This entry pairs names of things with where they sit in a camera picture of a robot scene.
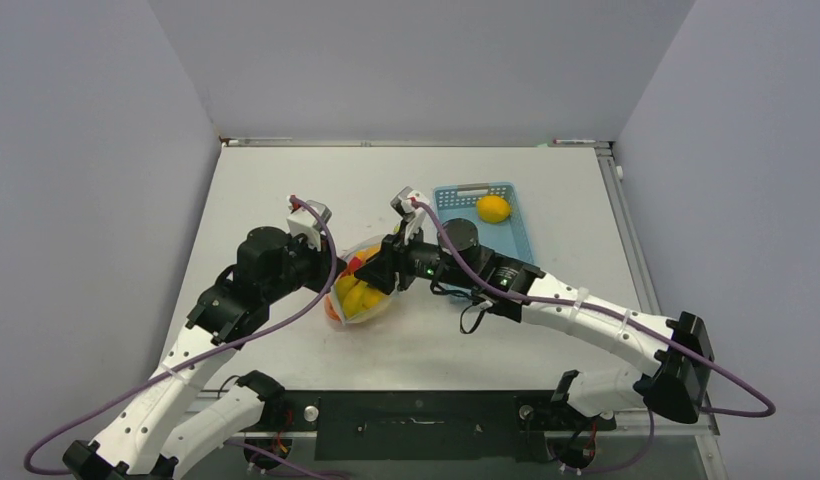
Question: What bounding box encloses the yellow lemon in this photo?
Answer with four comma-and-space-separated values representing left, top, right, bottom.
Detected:
476, 195, 512, 224

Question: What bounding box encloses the red apple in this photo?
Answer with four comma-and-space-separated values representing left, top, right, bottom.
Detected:
343, 257, 365, 276

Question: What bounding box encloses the orange fruit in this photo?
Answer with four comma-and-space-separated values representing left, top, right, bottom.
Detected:
323, 298, 342, 323

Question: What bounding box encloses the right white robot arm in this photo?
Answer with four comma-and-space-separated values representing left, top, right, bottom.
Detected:
354, 219, 714, 428

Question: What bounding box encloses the clear zip top bag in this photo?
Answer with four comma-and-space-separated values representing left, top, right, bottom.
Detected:
323, 235, 399, 327

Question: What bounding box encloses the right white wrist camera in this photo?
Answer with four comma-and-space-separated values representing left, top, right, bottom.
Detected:
390, 186, 430, 245

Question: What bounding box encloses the purple cable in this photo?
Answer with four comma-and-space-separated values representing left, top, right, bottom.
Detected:
22, 195, 338, 477
409, 198, 777, 419

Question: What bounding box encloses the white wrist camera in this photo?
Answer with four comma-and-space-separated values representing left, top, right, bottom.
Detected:
286, 195, 332, 251
390, 186, 430, 245

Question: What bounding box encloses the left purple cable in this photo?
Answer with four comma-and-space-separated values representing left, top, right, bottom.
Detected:
22, 195, 338, 477

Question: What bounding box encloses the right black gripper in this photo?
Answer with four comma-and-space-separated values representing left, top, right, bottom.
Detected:
357, 219, 475, 293

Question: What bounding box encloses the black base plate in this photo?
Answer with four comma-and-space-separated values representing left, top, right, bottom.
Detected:
256, 390, 576, 462

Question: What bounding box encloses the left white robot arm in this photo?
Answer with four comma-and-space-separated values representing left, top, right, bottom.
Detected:
63, 223, 342, 479

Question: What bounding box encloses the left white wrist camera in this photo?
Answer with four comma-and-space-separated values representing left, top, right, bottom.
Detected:
286, 195, 332, 251

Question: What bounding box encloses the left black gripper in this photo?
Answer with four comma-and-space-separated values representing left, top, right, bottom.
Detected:
262, 230, 346, 304

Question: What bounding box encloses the yellow banana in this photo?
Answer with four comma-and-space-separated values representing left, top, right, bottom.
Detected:
335, 275, 389, 320

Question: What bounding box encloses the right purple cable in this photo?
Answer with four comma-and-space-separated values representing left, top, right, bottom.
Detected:
409, 198, 777, 419

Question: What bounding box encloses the blue plastic basket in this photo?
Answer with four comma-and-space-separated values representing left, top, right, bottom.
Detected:
433, 182, 534, 264

